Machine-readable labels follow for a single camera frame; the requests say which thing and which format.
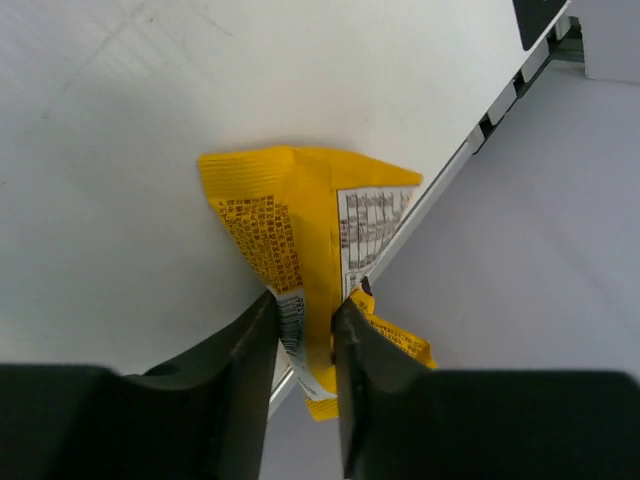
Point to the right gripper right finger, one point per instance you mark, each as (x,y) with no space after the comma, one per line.
(401,420)

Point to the yellow snack packet corner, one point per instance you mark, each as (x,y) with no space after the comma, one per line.
(313,223)

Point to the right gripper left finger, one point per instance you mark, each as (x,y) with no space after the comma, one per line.
(199,415)

